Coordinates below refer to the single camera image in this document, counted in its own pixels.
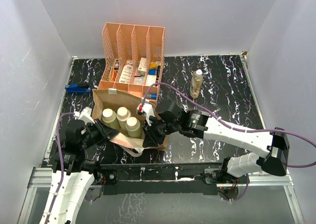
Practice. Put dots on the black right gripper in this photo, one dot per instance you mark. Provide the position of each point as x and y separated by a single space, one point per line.
151 139

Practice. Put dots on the clear bottle amber liquid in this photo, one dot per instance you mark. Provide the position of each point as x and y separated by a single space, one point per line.
196 83

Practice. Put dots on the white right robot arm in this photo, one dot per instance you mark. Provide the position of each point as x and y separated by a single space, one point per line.
268 151

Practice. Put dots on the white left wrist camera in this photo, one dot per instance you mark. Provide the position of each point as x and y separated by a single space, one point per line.
84 115

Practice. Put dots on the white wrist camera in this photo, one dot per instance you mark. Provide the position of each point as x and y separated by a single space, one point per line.
84 115
146 110

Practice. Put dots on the green bottle beige cap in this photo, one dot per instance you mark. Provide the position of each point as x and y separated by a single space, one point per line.
123 114
109 118
133 127

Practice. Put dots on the yellow blue small boxes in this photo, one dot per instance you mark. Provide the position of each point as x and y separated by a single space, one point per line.
154 68

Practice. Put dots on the white red small box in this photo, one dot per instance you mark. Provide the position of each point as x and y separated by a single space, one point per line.
142 67

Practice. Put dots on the white medicine box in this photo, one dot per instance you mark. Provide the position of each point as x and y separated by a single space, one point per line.
126 74

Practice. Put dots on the white box with icons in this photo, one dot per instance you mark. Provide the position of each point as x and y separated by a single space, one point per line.
150 79

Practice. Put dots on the blue stapler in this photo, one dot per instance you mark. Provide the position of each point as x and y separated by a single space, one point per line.
78 88

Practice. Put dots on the grey blue cylinder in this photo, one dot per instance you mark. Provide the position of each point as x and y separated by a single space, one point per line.
151 96

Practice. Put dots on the green bottle beige cap middle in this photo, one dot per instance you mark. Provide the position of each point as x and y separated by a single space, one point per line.
123 114

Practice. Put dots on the orange items in organizer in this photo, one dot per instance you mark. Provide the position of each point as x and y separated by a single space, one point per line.
113 71

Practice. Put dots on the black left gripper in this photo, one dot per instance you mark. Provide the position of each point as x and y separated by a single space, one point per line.
107 131

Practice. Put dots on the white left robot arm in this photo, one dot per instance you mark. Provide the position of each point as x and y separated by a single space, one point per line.
73 174

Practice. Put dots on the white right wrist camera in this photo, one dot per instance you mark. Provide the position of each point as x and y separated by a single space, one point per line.
146 110

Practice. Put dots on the brown canvas tote bag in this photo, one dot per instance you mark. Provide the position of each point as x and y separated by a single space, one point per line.
114 99

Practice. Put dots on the green bottle beige cap right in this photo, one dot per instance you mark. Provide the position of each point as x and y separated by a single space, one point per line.
133 127

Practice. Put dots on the pink plastic file organizer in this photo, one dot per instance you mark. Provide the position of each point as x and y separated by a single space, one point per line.
129 43

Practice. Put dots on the green bottle beige cap left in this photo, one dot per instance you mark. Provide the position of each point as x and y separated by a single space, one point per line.
109 118

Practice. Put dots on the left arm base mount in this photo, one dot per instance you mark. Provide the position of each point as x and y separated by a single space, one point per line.
105 177

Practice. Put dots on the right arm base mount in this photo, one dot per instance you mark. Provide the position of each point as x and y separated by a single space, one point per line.
212 176

